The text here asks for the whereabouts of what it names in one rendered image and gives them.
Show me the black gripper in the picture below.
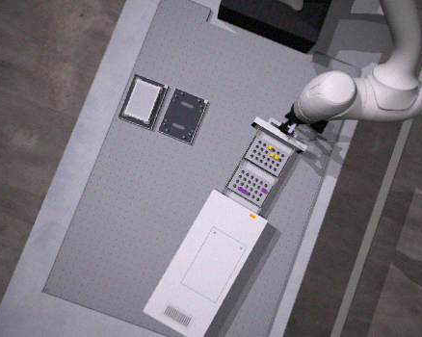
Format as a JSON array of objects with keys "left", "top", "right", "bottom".
[{"left": 278, "top": 102, "right": 308, "bottom": 135}]

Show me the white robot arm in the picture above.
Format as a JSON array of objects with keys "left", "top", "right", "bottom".
[{"left": 294, "top": 0, "right": 422, "bottom": 135}]

